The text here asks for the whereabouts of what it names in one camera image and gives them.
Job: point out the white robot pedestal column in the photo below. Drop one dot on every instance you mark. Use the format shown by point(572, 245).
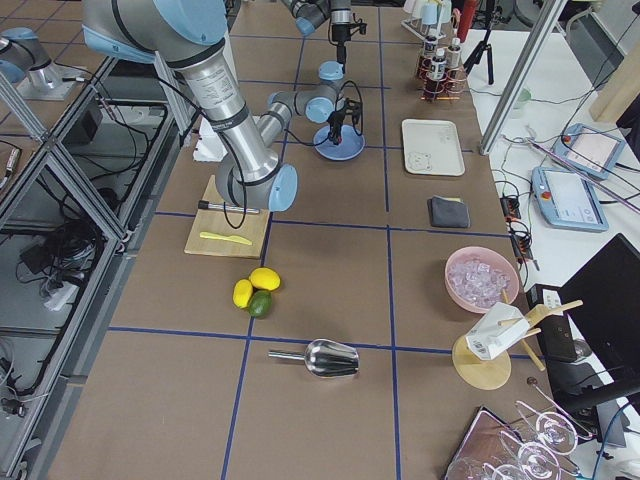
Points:
point(209, 147)

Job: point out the wooden cup stand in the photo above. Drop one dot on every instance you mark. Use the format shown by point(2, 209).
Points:
point(492, 374)

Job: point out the blue teach pendant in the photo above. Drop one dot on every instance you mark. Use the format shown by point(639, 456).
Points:
point(592, 151)
point(566, 201)

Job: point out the blue teach pendant far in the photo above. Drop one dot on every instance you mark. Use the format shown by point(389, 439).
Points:
point(592, 151)

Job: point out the pastel cups on rack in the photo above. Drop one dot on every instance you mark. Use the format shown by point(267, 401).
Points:
point(428, 12)

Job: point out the blue ceramic plate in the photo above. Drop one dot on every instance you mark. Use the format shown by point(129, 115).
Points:
point(351, 145)

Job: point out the black monitor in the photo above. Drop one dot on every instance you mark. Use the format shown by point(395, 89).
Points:
point(608, 320)

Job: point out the copper bottle rack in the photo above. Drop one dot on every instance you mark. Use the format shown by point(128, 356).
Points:
point(439, 69)

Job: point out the large yellow lemon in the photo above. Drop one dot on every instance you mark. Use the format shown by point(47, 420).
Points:
point(265, 278)

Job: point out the red bottle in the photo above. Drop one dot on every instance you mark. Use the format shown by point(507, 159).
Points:
point(466, 19)

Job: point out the orange circuit board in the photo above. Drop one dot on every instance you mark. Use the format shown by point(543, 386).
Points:
point(511, 207)

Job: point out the green lime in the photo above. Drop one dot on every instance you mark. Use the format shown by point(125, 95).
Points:
point(260, 304)

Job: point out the small yellow lemon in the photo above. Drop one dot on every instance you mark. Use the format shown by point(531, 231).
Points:
point(242, 293)

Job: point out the black camera tripod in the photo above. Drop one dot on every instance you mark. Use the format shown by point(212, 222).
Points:
point(484, 47)

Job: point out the white paper carton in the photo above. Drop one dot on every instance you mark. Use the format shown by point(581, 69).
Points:
point(498, 329)

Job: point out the wooden cutting board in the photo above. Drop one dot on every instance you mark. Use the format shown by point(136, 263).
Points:
point(252, 227)

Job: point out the blue teach pendant near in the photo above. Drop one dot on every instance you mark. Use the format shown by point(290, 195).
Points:
point(566, 201)

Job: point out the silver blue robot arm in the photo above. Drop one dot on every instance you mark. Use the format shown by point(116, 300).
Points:
point(309, 16)
point(190, 37)

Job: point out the metal ice scoop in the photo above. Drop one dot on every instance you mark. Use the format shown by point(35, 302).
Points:
point(324, 358)

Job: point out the pink bowl of ice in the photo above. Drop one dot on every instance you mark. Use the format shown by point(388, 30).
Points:
point(476, 278)

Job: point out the folded grey cloth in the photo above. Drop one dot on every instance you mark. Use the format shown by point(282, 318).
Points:
point(448, 213)

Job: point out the wine glass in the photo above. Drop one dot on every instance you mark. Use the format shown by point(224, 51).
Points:
point(532, 458)
point(551, 429)
point(503, 472)

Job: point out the silver black bar tool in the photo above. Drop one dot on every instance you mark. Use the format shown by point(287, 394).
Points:
point(211, 206)

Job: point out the yellow plastic knife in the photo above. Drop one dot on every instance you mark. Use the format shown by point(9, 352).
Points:
point(228, 238)

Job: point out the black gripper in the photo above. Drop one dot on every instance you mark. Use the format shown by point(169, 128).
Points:
point(336, 119)
point(341, 34)

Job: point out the wine glass middle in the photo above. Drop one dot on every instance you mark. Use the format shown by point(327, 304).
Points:
point(532, 458)

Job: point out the wine glass right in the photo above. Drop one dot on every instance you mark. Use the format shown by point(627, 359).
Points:
point(551, 429)

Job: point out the wine glass left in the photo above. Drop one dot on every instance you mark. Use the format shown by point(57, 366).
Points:
point(503, 472)

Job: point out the cream bear tray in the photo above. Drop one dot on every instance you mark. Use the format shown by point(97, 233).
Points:
point(432, 147)

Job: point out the aluminium frame post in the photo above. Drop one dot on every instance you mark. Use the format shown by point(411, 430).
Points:
point(533, 46)

